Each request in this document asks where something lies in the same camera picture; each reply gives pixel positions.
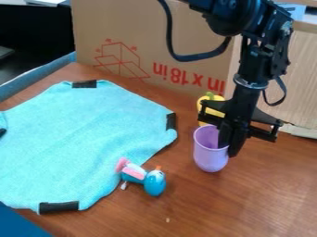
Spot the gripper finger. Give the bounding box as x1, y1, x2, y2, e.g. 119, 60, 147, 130
226, 125, 252, 158
216, 120, 235, 149

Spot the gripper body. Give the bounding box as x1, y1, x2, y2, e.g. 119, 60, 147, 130
196, 81, 285, 143

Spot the purple cup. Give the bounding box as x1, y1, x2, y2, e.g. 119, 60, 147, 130
192, 124, 231, 173

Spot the yellow toy pepper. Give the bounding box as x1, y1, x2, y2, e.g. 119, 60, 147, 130
196, 91, 227, 127

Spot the blue toy bird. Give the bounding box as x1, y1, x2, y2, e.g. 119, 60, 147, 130
113, 156, 168, 197

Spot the cardboard box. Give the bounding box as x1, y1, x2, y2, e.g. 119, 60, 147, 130
69, 0, 238, 98

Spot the turquoise cloth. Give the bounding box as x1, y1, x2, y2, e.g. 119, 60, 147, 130
0, 79, 180, 215

